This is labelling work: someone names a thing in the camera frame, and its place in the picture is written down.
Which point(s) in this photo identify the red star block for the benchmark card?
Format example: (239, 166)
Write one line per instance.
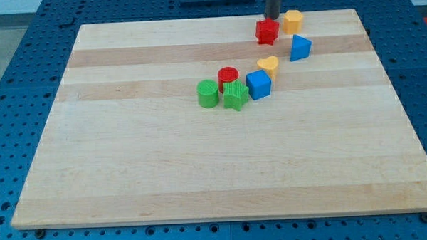
(267, 31)

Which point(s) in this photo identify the green star block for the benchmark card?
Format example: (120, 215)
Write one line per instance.
(235, 95)

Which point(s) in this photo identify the yellow hexagon block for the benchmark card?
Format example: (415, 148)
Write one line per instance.
(292, 22)

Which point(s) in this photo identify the wooden board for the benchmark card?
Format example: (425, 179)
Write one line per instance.
(126, 142)

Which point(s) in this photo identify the green cylinder block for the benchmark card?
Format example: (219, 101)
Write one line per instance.
(207, 91)

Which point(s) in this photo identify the red cylinder block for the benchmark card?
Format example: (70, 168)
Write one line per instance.
(226, 75)

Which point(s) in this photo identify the blue cube block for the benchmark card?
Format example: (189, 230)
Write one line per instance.
(259, 84)

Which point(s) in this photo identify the yellow heart block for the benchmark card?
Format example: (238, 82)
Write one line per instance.
(269, 65)

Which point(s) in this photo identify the blue triangle block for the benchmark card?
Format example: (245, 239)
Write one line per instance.
(300, 48)

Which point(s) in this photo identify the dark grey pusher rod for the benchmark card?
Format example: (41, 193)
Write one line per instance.
(272, 9)

